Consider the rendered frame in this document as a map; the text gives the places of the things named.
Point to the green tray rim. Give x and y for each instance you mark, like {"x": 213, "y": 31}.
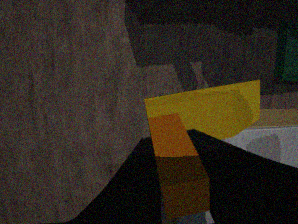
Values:
{"x": 282, "y": 48}

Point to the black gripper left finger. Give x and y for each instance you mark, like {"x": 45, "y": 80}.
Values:
{"x": 132, "y": 196}

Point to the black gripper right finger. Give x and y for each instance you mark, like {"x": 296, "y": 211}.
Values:
{"x": 246, "y": 188}

